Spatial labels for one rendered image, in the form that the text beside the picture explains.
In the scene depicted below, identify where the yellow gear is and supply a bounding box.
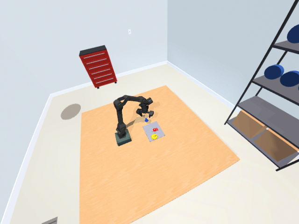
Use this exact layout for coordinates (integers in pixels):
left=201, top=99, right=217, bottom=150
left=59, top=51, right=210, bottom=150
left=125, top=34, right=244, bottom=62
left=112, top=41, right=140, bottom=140
left=151, top=134, right=158, bottom=140

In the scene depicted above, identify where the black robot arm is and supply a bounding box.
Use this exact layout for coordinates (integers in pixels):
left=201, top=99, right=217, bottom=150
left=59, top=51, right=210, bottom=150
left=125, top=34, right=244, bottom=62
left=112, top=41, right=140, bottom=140
left=113, top=95, right=153, bottom=139

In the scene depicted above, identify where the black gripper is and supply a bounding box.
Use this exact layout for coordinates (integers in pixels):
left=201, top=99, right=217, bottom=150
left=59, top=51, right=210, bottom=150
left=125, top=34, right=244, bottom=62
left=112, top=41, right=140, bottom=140
left=136, top=108, right=154, bottom=118

